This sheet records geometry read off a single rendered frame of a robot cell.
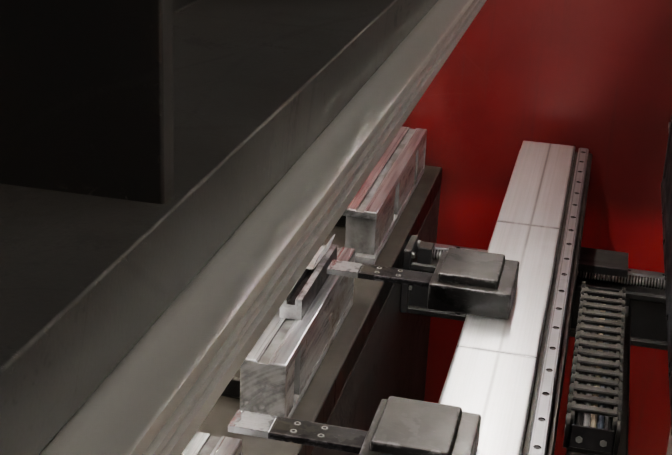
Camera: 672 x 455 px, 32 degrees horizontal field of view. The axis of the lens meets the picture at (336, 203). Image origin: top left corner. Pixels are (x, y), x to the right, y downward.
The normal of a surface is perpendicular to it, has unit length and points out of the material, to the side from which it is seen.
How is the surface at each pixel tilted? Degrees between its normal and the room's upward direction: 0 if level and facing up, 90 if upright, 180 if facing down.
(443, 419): 0
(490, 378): 0
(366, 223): 90
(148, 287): 90
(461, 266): 0
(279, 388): 90
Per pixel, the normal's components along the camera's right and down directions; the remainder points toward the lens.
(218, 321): 0.04, -0.93
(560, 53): -0.24, 0.33
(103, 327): 0.97, 0.12
